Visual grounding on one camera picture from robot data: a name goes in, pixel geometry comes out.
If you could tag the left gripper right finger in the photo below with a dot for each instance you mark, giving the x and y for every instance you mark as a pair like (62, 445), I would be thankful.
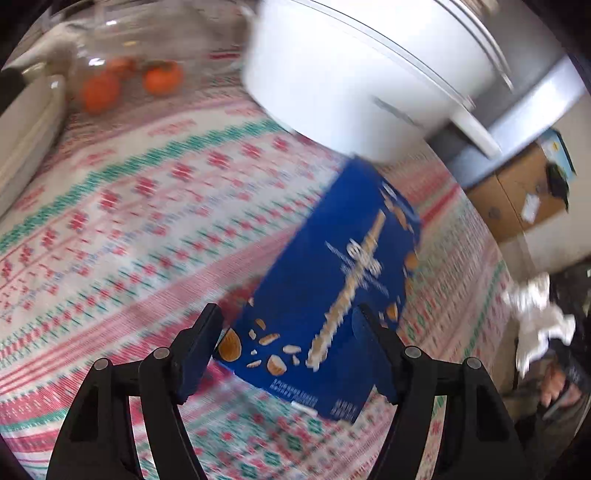
(407, 377)

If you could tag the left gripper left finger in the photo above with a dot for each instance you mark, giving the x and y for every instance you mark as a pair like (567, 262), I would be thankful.
(167, 377)

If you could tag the blue almond snack box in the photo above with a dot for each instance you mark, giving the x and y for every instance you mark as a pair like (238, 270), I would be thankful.
(295, 337)

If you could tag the white tissue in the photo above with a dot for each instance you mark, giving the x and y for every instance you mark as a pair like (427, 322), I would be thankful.
(540, 320)

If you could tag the patterned red green tablecloth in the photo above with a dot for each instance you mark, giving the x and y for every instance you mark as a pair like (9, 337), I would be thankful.
(136, 220)

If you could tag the brown cardboard box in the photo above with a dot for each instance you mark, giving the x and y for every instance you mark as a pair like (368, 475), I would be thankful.
(530, 190)

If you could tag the stacked white plates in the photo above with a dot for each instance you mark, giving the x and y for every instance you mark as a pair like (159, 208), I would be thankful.
(29, 127)

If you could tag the white electric cooking pot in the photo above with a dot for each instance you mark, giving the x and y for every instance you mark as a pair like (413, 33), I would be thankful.
(371, 78)

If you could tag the dark grey refrigerator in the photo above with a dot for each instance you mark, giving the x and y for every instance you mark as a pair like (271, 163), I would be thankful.
(546, 85)

